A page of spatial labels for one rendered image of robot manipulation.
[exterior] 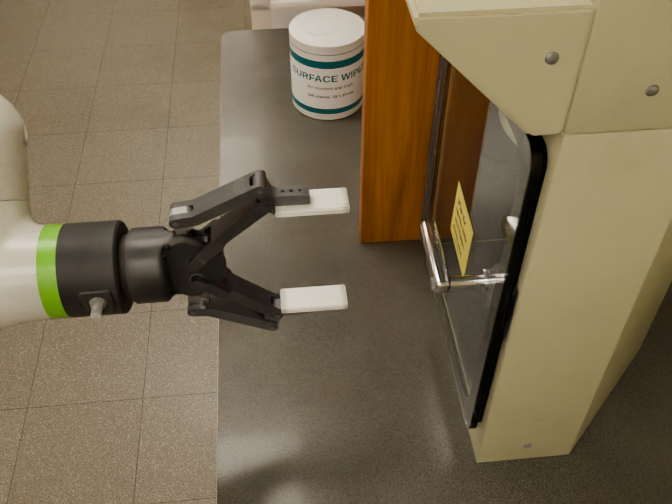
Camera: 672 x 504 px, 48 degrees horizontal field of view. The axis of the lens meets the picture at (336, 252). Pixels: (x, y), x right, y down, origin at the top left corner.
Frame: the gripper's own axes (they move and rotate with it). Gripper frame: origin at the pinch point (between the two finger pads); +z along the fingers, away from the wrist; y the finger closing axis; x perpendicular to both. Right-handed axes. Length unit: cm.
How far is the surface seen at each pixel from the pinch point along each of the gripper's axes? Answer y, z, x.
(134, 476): -119, -46, 45
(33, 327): -119, -79, 95
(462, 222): -1.2, 14.0, 4.3
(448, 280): 0.9, 10.1, -5.7
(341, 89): -19, 7, 58
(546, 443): -22.7, 23.1, -10.4
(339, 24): -10, 7, 64
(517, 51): 28.2, 10.6, -11.0
